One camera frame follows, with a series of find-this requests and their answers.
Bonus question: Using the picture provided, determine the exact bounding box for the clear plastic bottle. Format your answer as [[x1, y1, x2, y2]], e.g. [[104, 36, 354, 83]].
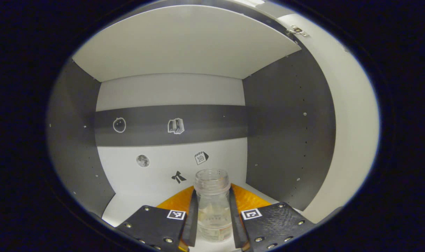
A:
[[194, 169, 234, 243]]

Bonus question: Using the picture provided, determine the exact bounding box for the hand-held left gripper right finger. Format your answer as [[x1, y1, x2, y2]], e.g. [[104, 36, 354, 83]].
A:
[[229, 183, 318, 252]]

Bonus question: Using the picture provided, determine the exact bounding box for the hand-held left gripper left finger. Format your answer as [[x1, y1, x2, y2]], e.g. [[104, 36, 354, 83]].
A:
[[116, 185, 199, 252]]

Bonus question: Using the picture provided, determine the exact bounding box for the grey cabinet door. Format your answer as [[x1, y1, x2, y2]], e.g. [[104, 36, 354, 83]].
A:
[[268, 12, 380, 224]]

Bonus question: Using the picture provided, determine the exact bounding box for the grey cabinet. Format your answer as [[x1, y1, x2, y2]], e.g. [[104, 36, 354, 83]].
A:
[[46, 4, 337, 226]]

